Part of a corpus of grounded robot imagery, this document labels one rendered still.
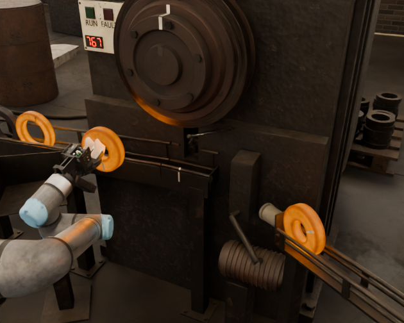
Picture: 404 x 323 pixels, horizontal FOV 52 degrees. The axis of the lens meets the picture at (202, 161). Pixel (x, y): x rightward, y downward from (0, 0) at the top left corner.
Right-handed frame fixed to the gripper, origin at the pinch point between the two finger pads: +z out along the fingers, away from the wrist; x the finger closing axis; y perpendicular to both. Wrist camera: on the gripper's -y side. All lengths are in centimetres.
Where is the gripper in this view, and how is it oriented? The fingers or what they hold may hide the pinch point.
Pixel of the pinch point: (102, 144)
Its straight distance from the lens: 141.7
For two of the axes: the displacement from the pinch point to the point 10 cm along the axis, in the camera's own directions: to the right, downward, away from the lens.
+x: -9.1, -1.9, 3.8
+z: 4.0, -6.6, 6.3
